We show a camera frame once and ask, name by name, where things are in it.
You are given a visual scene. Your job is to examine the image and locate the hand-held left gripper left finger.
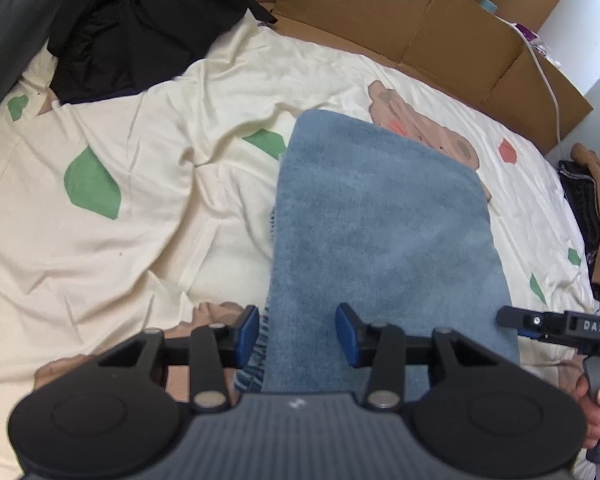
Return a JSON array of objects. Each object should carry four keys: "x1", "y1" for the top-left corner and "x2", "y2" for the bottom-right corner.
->
[{"x1": 97, "y1": 304, "x2": 260, "y2": 411}]

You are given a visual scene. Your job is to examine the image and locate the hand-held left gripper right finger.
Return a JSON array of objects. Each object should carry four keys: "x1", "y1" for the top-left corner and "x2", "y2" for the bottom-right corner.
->
[{"x1": 335, "y1": 302, "x2": 506, "y2": 411}]

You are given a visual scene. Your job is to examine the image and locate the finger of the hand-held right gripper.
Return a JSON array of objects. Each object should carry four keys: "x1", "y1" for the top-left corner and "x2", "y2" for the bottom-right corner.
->
[{"x1": 496, "y1": 305, "x2": 548, "y2": 341}]

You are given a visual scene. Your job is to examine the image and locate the light blue jeans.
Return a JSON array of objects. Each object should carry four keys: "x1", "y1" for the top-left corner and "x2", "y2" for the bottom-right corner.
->
[{"x1": 232, "y1": 109, "x2": 521, "y2": 396}]

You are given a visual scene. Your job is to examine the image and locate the person's right hand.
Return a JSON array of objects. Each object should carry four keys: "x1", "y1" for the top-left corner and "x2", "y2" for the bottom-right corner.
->
[{"x1": 575, "y1": 374, "x2": 600, "y2": 451}]

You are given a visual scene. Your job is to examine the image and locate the dark patterned garment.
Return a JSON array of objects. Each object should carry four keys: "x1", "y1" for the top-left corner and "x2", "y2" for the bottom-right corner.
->
[{"x1": 557, "y1": 160, "x2": 600, "y2": 311}]

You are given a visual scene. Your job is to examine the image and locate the cream bear-print bed sheet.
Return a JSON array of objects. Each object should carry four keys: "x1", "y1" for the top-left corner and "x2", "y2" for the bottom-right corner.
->
[{"x1": 0, "y1": 7, "x2": 600, "y2": 480}]

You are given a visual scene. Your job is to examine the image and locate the purple pink packet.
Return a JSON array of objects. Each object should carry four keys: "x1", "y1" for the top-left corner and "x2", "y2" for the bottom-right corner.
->
[{"x1": 512, "y1": 21, "x2": 561, "y2": 66}]

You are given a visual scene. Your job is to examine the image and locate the black garment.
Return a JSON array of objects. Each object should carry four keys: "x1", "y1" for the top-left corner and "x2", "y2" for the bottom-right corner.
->
[{"x1": 46, "y1": 0, "x2": 278, "y2": 106}]

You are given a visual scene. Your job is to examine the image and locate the flattened cardboard sheet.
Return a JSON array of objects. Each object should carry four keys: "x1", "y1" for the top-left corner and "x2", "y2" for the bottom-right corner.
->
[{"x1": 220, "y1": 0, "x2": 595, "y2": 156}]

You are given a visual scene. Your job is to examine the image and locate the white cable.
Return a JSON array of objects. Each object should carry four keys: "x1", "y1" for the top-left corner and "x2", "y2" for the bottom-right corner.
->
[{"x1": 497, "y1": 16, "x2": 567, "y2": 148}]

